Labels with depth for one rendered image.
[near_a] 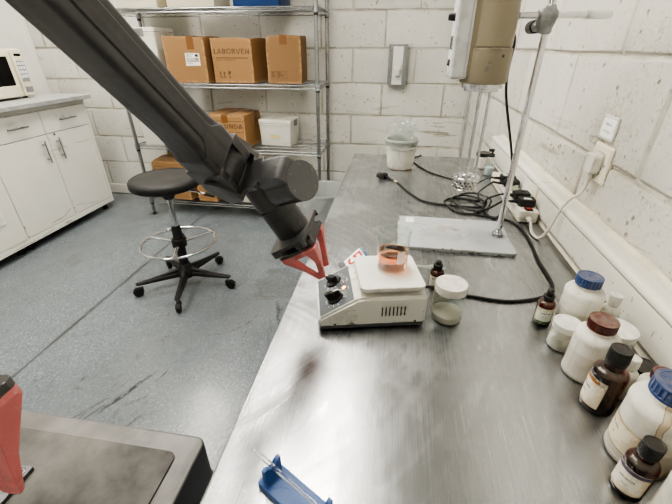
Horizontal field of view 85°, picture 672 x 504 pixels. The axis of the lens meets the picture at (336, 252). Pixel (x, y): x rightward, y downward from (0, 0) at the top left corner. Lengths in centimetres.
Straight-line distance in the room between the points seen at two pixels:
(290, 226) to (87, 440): 81
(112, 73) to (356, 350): 51
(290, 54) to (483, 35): 192
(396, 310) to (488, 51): 57
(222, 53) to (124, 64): 248
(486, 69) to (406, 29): 208
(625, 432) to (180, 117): 65
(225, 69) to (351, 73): 89
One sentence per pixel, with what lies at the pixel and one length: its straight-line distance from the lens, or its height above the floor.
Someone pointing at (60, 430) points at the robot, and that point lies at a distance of 126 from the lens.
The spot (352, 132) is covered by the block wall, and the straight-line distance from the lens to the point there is 306.
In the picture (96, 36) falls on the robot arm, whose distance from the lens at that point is 41.
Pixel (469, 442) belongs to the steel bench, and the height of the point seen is 75.
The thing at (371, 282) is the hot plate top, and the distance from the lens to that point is 68.
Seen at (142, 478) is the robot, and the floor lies 36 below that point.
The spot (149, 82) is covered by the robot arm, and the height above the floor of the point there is 118.
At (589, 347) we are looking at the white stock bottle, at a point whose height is 82.
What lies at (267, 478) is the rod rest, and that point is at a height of 77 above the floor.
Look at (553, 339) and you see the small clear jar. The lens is 76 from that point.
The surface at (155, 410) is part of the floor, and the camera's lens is 168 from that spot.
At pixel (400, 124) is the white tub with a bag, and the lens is 161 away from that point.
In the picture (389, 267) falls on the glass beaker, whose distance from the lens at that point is 70.
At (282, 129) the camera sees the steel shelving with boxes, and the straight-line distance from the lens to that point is 284.
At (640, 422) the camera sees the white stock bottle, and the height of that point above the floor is 83.
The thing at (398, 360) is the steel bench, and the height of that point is 75.
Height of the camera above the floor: 121
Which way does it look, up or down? 29 degrees down
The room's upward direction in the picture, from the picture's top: straight up
